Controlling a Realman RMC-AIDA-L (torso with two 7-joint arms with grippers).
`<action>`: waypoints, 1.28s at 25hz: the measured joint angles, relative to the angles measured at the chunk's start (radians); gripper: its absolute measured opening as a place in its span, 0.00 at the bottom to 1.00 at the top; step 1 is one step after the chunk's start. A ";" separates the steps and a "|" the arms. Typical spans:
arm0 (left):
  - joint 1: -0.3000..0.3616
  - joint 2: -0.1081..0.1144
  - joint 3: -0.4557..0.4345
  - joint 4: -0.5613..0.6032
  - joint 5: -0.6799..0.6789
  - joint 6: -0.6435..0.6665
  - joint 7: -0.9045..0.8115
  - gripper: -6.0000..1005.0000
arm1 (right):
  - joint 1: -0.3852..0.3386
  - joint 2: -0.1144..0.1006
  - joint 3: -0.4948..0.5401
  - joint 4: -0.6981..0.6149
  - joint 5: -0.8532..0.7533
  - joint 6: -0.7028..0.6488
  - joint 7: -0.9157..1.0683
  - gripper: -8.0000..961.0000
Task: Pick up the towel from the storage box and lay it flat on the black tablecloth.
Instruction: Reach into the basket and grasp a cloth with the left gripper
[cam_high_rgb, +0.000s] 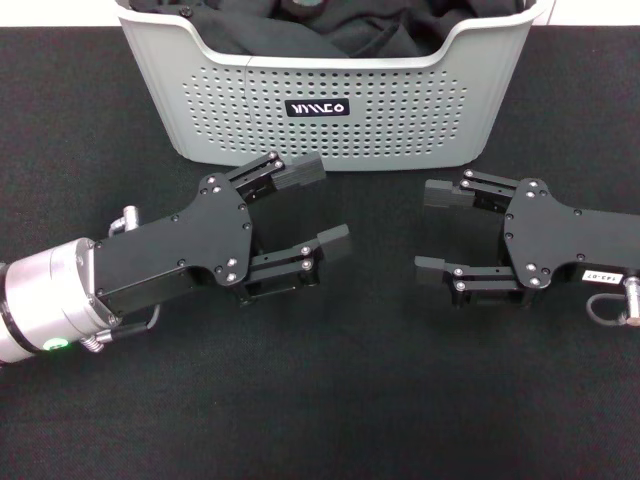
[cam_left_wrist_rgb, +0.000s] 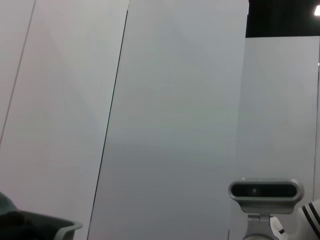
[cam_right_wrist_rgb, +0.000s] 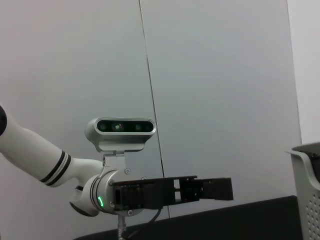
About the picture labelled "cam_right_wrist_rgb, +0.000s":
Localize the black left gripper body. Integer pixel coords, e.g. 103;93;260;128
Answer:
111;175;204;211

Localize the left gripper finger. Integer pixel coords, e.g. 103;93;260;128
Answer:
201;177;235;202

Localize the black tablecloth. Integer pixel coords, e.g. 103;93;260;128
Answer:
73;195;305;240

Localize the grey perforated storage box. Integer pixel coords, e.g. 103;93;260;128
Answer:
284;142;320;240

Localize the left gripper cable with connector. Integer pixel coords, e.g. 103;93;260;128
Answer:
116;207;163;240

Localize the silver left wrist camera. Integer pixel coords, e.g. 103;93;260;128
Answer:
84;117;158;176

